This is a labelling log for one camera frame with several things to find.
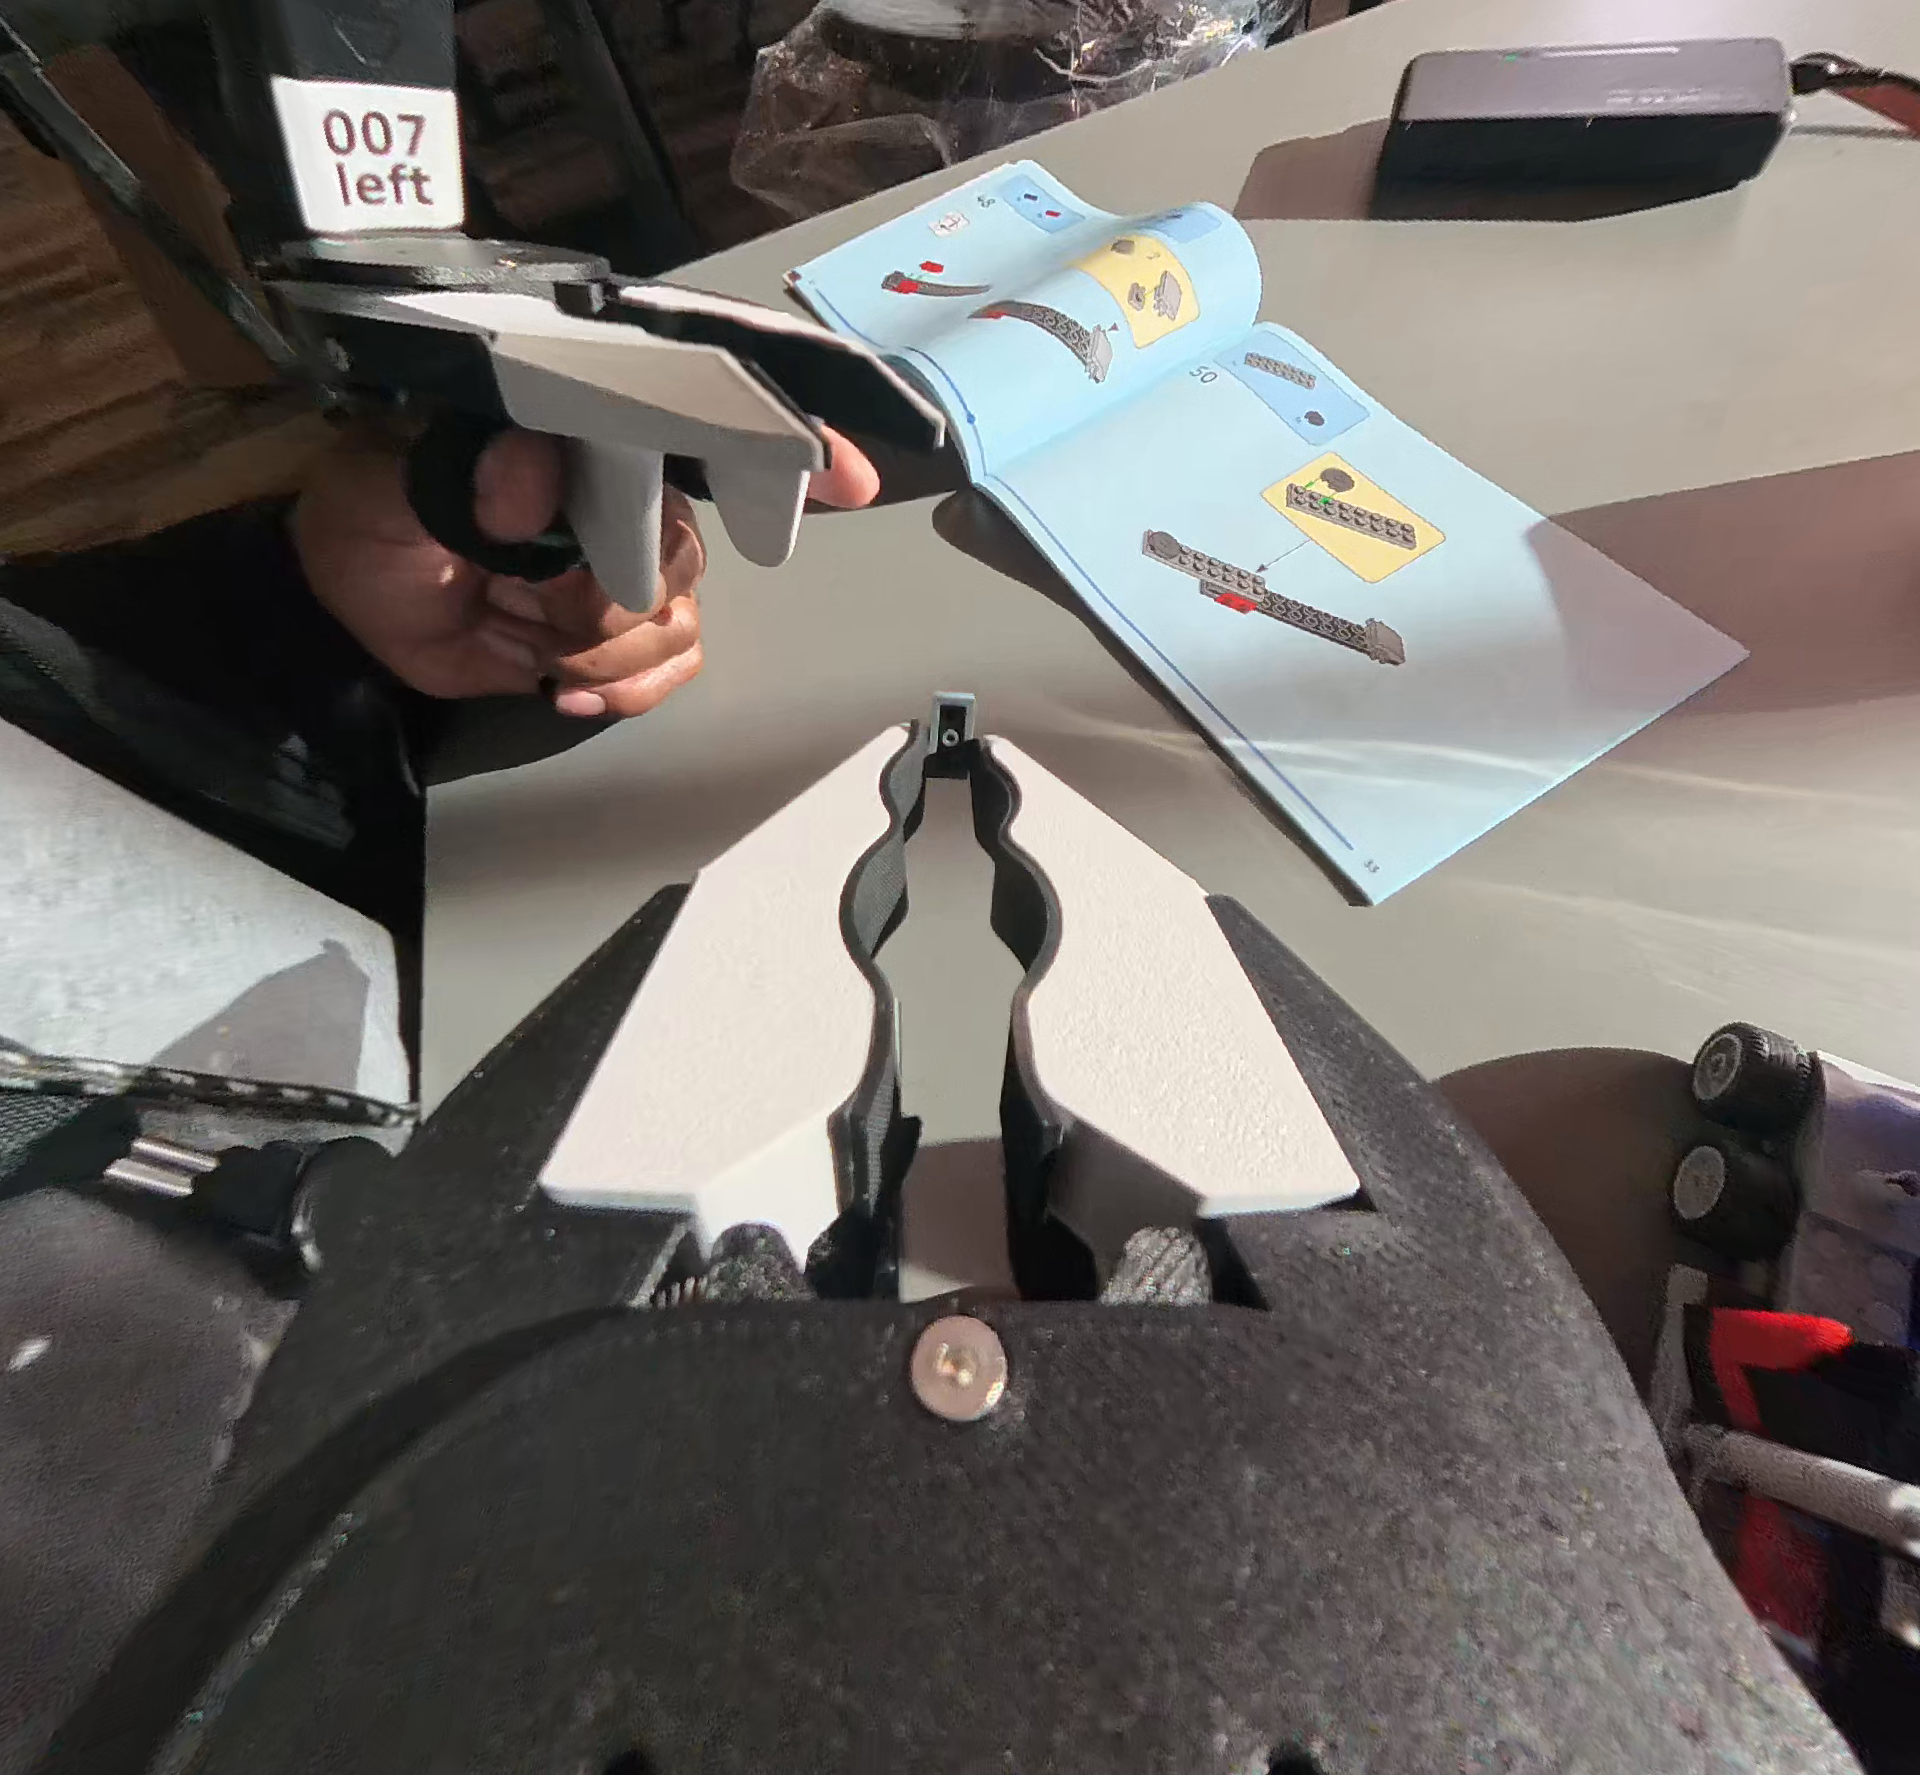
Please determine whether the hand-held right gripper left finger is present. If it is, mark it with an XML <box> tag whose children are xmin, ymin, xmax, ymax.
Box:
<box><xmin>539</xmin><ymin>723</ymin><xmax>924</xmax><ymax>1301</ymax></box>

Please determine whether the light blue instruction booklet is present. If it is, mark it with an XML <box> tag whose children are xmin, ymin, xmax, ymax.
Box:
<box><xmin>784</xmin><ymin>168</ymin><xmax>1752</xmax><ymax>908</ymax></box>

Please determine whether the person's grey sweatshirt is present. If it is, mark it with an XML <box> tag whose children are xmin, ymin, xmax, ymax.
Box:
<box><xmin>0</xmin><ymin>717</ymin><xmax>422</xmax><ymax>1775</ymax></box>

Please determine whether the red and black toy truck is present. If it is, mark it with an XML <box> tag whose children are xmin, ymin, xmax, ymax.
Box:
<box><xmin>1650</xmin><ymin>1022</ymin><xmax>1920</xmax><ymax>1709</ymax></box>

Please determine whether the grey desk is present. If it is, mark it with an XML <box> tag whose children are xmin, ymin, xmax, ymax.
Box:
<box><xmin>420</xmin><ymin>0</ymin><xmax>1920</xmax><ymax>1359</ymax></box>

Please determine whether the person's left hand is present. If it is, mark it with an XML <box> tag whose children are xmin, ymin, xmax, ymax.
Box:
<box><xmin>288</xmin><ymin>425</ymin><xmax>882</xmax><ymax>723</ymax></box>

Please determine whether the black power adapter box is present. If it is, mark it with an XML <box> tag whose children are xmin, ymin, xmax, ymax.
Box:
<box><xmin>1371</xmin><ymin>34</ymin><xmax>1799</xmax><ymax>199</ymax></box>

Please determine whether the red braided cable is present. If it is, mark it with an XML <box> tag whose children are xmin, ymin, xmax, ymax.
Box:
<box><xmin>1787</xmin><ymin>49</ymin><xmax>1920</xmax><ymax>140</ymax></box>

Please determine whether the black patterned strap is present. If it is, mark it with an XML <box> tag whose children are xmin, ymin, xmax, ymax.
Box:
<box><xmin>0</xmin><ymin>1042</ymin><xmax>422</xmax><ymax>1206</ymax></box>

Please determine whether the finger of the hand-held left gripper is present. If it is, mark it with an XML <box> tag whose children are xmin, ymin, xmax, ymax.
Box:
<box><xmin>604</xmin><ymin>283</ymin><xmax>953</xmax><ymax>456</ymax></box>
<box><xmin>391</xmin><ymin>291</ymin><xmax>830</xmax><ymax>473</ymax></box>

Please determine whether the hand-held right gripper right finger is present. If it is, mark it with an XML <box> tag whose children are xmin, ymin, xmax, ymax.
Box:
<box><xmin>968</xmin><ymin>734</ymin><xmax>1369</xmax><ymax>1297</ymax></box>

